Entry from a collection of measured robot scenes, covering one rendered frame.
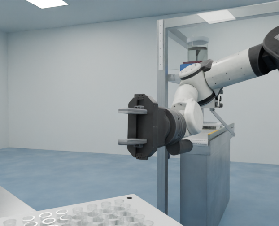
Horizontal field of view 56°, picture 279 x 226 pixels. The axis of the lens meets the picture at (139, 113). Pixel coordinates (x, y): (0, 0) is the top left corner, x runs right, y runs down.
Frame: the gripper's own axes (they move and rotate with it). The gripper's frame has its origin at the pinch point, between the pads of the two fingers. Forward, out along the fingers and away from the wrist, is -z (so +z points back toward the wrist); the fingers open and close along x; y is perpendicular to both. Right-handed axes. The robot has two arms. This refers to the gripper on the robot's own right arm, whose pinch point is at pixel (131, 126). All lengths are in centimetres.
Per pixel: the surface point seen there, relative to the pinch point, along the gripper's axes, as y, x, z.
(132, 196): -5.2, 9.9, -8.3
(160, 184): 51, 41, 127
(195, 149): 29, 16, 136
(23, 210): 19.9, 16.6, -6.6
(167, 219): -12.5, 10.3, -12.6
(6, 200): 27.6, 16.3, -4.9
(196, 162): 31, 27, 147
